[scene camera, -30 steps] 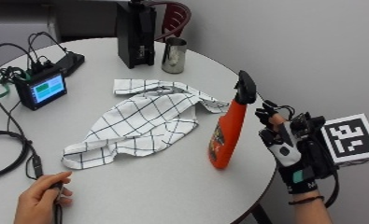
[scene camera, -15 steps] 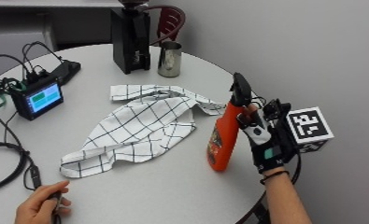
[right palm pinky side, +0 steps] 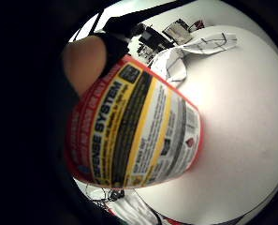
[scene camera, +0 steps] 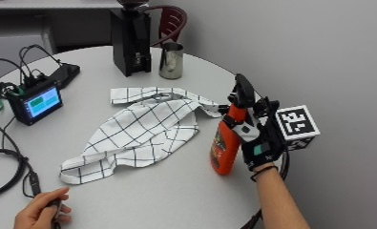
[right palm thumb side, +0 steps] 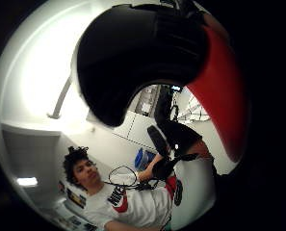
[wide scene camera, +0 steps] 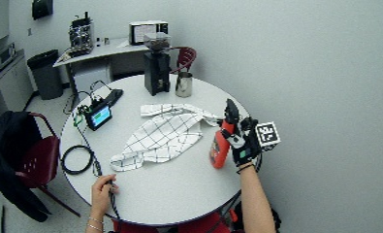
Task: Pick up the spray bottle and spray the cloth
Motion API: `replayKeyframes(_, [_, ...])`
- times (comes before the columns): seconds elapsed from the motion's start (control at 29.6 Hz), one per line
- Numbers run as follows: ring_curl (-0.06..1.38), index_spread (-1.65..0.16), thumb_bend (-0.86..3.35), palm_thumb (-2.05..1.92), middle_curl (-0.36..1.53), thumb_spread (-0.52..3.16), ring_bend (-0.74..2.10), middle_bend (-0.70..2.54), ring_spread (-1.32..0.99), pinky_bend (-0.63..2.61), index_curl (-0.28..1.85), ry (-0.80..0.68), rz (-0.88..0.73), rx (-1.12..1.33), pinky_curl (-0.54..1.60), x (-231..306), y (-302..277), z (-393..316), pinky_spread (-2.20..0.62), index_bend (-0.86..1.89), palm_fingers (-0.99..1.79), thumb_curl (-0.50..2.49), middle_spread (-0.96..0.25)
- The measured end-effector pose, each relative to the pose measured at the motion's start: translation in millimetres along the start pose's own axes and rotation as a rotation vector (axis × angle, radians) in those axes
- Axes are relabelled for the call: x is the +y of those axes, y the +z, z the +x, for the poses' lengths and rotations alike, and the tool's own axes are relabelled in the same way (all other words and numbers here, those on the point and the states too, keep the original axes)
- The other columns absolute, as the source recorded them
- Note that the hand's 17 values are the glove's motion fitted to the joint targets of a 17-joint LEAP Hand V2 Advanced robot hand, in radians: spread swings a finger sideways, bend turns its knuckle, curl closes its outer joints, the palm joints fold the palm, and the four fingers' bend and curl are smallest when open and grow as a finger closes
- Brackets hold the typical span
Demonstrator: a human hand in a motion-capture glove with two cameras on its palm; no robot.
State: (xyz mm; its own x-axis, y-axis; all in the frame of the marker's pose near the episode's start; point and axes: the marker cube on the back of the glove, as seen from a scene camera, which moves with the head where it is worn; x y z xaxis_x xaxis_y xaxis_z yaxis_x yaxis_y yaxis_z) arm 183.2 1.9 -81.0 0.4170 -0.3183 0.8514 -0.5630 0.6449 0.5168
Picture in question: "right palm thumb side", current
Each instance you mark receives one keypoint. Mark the black equipment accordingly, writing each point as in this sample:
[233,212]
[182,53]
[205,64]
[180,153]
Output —
[181,136]

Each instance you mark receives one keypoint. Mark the wall posters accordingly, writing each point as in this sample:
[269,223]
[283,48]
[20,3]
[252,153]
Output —
[75,199]

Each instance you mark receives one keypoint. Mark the blue plastic container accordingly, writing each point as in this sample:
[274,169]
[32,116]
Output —
[142,159]

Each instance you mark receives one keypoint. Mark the rectangular ceiling light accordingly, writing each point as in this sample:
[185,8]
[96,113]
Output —
[27,181]

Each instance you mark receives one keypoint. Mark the red round container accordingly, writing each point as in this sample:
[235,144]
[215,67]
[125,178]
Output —
[226,96]

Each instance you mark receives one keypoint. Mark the spoked wheel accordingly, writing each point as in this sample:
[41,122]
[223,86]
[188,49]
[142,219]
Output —
[195,110]

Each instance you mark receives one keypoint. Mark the white ceiling bar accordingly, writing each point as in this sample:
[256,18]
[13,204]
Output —
[60,99]

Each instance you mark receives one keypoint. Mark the the person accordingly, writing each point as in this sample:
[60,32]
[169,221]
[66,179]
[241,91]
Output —
[133,205]

